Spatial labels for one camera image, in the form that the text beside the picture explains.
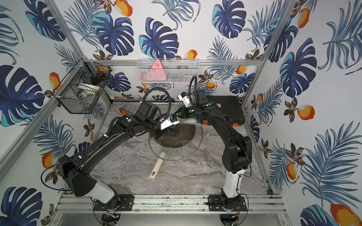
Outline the pink triangular item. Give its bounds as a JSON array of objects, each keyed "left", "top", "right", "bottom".
[{"left": 144, "top": 59, "right": 167, "bottom": 82}]

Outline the white mesh wall basket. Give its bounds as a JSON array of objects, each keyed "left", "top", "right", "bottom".
[{"left": 137, "top": 58, "right": 200, "bottom": 83}]

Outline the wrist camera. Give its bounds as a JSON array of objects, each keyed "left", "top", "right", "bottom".
[
  {"left": 160, "top": 115, "right": 180, "bottom": 130},
  {"left": 178, "top": 92, "right": 191, "bottom": 107}
]

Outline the glass pot lid black knob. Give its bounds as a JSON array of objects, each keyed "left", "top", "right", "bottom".
[{"left": 148, "top": 118, "right": 204, "bottom": 163}]

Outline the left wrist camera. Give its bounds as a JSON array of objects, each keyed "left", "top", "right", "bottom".
[{"left": 160, "top": 115, "right": 180, "bottom": 130}]

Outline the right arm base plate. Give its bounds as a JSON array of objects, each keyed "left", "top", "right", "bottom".
[{"left": 205, "top": 195, "right": 248, "bottom": 212}]

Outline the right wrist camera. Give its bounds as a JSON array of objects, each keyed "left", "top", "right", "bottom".
[{"left": 178, "top": 92, "right": 191, "bottom": 107}]

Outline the black plastic tool case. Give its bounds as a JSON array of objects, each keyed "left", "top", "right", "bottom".
[{"left": 207, "top": 96, "right": 245, "bottom": 126}]

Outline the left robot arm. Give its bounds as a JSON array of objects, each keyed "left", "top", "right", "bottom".
[{"left": 58, "top": 99, "right": 179, "bottom": 210}]

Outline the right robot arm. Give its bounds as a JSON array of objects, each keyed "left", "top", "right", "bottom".
[{"left": 177, "top": 76, "right": 252, "bottom": 200}]

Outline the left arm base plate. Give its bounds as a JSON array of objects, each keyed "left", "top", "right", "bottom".
[{"left": 93, "top": 194, "right": 134, "bottom": 212}]

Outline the orange handled screwdriver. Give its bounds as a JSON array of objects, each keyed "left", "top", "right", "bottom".
[{"left": 119, "top": 108, "right": 127, "bottom": 115}]

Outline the green waffle cloth checkered trim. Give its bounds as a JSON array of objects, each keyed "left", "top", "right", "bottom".
[{"left": 180, "top": 118, "right": 201, "bottom": 125}]

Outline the aluminium front rail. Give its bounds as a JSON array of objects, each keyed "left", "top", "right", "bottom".
[{"left": 55, "top": 193, "right": 286, "bottom": 214}]

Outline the frying pan cream handle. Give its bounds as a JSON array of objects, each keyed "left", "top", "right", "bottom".
[{"left": 148, "top": 122, "right": 197, "bottom": 181}]

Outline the black wire basket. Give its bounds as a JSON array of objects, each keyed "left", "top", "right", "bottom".
[{"left": 52, "top": 58, "right": 112, "bottom": 115}]

